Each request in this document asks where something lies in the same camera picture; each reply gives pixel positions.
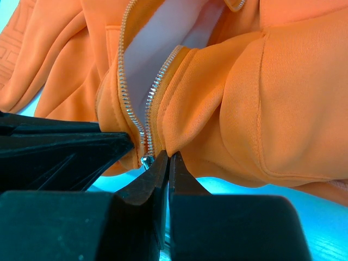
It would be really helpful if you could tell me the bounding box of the orange zip jacket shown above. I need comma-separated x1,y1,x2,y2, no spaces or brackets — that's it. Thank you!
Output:
1,1,347,206

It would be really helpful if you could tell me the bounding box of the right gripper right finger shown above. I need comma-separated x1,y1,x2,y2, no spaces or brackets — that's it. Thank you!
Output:
169,153,311,260

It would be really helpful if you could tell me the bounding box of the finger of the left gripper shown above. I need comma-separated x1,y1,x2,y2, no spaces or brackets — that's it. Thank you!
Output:
1,113,134,192

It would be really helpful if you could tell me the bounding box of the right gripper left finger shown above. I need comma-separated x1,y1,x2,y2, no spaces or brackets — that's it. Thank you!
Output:
1,151,169,260

